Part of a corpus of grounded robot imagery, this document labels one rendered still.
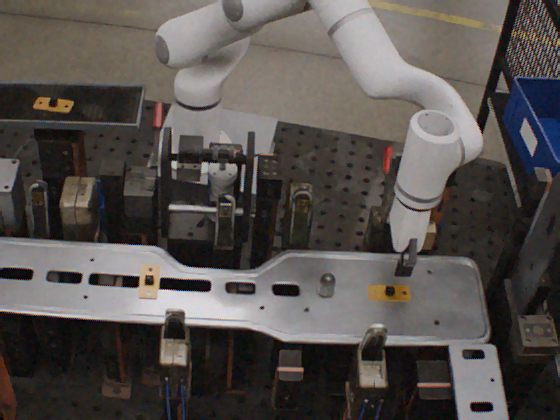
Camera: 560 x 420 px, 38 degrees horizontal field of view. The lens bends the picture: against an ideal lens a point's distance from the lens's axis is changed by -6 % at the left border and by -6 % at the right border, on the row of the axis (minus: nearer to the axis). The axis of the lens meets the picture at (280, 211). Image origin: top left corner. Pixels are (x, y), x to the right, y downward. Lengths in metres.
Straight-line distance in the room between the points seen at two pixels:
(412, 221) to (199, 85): 0.75
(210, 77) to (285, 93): 1.71
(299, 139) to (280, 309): 0.89
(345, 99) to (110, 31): 1.18
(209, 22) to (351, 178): 0.72
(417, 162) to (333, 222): 0.84
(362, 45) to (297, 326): 0.54
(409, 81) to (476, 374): 0.56
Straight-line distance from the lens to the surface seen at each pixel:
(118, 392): 1.86
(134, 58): 3.91
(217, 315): 1.61
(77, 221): 1.73
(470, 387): 1.59
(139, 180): 1.74
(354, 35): 1.43
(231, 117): 2.32
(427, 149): 1.36
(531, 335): 1.63
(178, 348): 1.51
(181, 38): 1.89
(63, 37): 4.09
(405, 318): 1.65
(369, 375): 1.51
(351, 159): 2.39
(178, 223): 1.81
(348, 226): 2.20
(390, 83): 1.42
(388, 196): 1.68
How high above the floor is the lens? 2.28
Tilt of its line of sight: 46 degrees down
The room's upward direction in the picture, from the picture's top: 7 degrees clockwise
